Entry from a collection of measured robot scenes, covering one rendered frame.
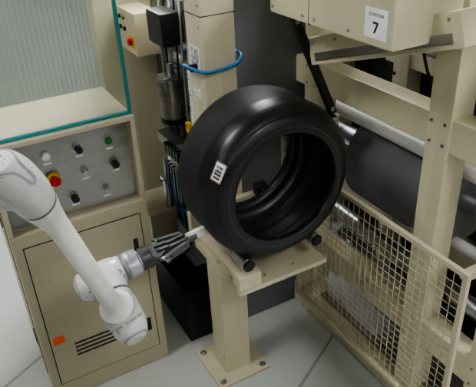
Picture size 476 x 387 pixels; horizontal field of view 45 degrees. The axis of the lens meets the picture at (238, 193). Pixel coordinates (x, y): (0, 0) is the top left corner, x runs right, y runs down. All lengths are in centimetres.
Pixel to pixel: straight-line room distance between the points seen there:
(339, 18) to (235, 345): 159
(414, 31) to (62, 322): 180
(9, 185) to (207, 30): 93
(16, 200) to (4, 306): 217
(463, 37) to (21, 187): 114
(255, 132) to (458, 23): 62
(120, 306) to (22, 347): 158
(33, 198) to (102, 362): 154
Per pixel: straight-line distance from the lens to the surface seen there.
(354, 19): 170
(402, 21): 160
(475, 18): 165
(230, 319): 261
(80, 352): 273
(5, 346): 325
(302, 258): 216
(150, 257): 184
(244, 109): 178
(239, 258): 198
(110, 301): 165
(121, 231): 243
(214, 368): 285
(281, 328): 304
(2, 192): 135
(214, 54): 201
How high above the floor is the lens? 210
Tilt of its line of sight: 30 degrees down
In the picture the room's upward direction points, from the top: 3 degrees counter-clockwise
